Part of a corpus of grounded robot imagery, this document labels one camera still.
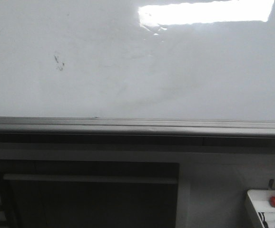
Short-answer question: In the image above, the white whiteboard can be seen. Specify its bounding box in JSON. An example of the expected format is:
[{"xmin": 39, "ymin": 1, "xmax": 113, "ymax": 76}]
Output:
[{"xmin": 0, "ymin": 0, "xmax": 275, "ymax": 121}]

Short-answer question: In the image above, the grey whiteboard marker tray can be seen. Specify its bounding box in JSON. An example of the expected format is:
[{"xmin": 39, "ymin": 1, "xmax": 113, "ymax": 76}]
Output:
[{"xmin": 0, "ymin": 117, "xmax": 275, "ymax": 147}]

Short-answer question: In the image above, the dark cabinet with shelf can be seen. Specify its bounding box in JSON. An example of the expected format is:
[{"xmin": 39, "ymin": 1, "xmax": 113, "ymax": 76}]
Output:
[{"xmin": 0, "ymin": 160, "xmax": 179, "ymax": 228}]

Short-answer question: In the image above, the white storage box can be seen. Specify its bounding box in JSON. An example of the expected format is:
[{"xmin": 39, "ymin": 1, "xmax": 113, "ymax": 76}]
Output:
[{"xmin": 245, "ymin": 190, "xmax": 275, "ymax": 228}]

